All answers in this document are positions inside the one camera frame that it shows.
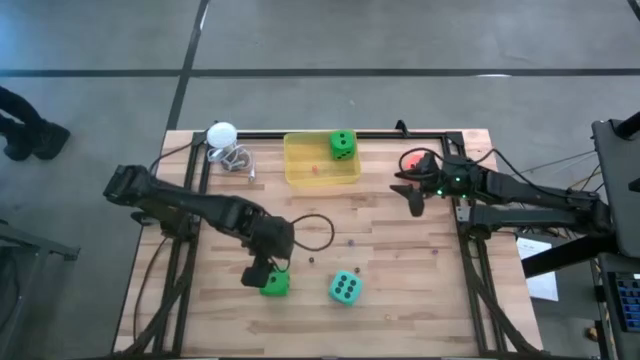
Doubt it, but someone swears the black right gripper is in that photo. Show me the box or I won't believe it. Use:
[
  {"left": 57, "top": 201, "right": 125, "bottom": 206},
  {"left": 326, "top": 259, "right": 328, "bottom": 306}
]
[{"left": 389, "top": 153, "right": 476, "bottom": 218}]

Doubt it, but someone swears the green foam die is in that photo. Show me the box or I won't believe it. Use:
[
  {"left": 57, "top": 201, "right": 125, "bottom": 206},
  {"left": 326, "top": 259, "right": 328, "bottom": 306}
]
[
  {"left": 258, "top": 269, "right": 291, "bottom": 298},
  {"left": 328, "top": 130, "right": 357, "bottom": 162}
]

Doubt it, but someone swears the teal foam die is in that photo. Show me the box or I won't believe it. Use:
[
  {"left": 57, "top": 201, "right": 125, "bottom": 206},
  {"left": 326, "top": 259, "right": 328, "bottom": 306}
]
[{"left": 327, "top": 270, "right": 365, "bottom": 308}]

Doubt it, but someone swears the yellow translucent plastic tray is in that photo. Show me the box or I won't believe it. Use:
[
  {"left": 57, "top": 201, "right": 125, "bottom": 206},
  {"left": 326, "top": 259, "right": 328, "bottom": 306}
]
[{"left": 282, "top": 130, "right": 362, "bottom": 188}]

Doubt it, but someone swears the white round-topped stand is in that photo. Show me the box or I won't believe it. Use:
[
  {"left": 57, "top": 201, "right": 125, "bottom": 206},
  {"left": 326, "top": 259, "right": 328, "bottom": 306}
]
[{"left": 206, "top": 121, "right": 239, "bottom": 150}]

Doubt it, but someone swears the white paper sheet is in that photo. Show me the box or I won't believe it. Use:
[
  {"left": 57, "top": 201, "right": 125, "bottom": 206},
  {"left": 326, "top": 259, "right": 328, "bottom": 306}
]
[{"left": 516, "top": 236, "right": 560, "bottom": 303}]

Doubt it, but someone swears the black stand leg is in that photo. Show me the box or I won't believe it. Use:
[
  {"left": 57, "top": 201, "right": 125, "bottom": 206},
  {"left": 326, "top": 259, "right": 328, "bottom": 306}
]
[{"left": 522, "top": 233, "right": 621, "bottom": 279}]

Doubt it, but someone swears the dark grey laptop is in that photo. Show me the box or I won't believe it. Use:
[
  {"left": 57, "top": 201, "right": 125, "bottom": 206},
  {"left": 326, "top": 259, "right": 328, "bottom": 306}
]
[{"left": 592, "top": 110, "right": 640, "bottom": 259}]

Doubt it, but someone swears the grey metal cart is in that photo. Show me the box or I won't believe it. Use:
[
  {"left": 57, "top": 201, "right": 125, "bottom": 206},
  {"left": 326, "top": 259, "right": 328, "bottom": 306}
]
[{"left": 0, "top": 219, "right": 81, "bottom": 360}]

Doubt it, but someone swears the backlit keyboard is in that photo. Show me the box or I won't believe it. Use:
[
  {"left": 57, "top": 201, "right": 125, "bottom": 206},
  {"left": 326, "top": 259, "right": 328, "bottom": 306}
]
[{"left": 613, "top": 272, "right": 640, "bottom": 334}]

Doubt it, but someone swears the person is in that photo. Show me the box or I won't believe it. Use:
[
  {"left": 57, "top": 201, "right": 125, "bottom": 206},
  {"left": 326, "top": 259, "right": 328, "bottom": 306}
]
[{"left": 0, "top": 85, "right": 72, "bottom": 162}]

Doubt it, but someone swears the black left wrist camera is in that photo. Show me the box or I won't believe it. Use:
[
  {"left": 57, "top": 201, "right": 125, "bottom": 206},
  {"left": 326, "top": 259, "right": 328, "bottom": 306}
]
[{"left": 241, "top": 257, "right": 275, "bottom": 289}]

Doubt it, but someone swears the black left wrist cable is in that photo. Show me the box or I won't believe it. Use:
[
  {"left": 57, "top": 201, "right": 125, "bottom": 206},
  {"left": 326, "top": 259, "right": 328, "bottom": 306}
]
[{"left": 291, "top": 213, "right": 336, "bottom": 253}]

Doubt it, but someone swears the black metal table frame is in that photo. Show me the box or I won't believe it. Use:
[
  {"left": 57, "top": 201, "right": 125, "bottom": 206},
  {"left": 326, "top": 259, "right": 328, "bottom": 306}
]
[{"left": 118, "top": 130, "right": 542, "bottom": 359}]

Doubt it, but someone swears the white coiled cable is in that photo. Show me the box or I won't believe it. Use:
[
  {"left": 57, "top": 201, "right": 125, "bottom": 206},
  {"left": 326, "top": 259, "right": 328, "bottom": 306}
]
[{"left": 207, "top": 142, "right": 257, "bottom": 183}]

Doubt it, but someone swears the thin black cable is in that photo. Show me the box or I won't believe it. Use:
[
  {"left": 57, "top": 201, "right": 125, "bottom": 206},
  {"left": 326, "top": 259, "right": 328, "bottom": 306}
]
[{"left": 148, "top": 130, "right": 210, "bottom": 174}]

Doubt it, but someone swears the brown cable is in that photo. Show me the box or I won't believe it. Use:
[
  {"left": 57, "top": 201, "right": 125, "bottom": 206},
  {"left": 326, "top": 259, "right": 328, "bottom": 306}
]
[{"left": 131, "top": 234, "right": 171, "bottom": 346}]

